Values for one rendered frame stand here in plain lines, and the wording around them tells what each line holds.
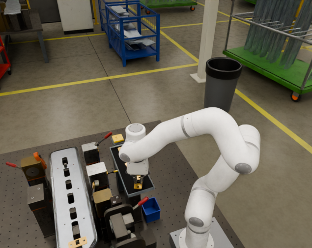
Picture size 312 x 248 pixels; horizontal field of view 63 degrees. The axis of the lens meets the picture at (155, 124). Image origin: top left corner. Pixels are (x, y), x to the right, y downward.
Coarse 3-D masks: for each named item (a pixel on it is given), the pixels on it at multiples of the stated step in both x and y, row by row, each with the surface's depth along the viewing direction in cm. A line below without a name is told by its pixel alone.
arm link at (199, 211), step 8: (192, 192) 119; (200, 192) 116; (208, 192) 116; (192, 200) 114; (200, 200) 112; (208, 200) 113; (192, 208) 110; (200, 208) 109; (208, 208) 111; (192, 216) 109; (200, 216) 108; (208, 216) 109; (192, 224) 112; (200, 224) 109; (208, 224) 111; (200, 232) 124
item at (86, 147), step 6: (84, 144) 166; (90, 144) 166; (84, 150) 162; (90, 150) 162; (96, 150) 164; (84, 156) 164; (90, 156) 165; (96, 156) 167; (90, 162) 168; (96, 162) 170
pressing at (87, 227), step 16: (80, 160) 163; (64, 176) 152; (80, 176) 152; (64, 192) 142; (80, 192) 143; (64, 208) 134; (80, 208) 134; (80, 224) 127; (64, 240) 120; (96, 240) 120
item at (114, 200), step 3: (117, 195) 129; (111, 198) 127; (114, 198) 127; (117, 198) 127; (120, 198) 127; (111, 201) 126; (114, 201) 126; (117, 201) 126; (120, 201) 126; (111, 204) 128; (114, 204) 125; (117, 204) 125; (120, 204) 126
